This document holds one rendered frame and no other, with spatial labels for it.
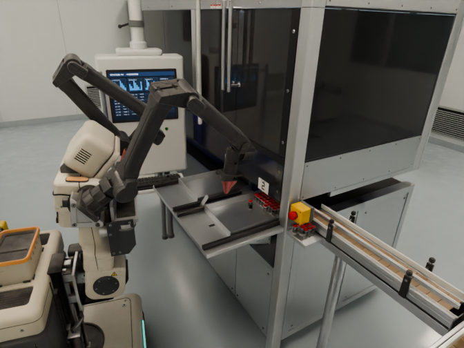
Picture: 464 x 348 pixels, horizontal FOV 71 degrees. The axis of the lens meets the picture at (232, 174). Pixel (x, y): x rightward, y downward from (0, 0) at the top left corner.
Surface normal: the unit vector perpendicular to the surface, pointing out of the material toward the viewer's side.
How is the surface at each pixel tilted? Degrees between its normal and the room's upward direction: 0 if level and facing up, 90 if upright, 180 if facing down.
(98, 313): 0
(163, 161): 90
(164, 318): 0
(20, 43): 90
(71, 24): 90
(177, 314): 0
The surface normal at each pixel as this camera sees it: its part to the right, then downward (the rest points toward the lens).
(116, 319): 0.03, -0.90
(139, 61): 0.34, 0.41
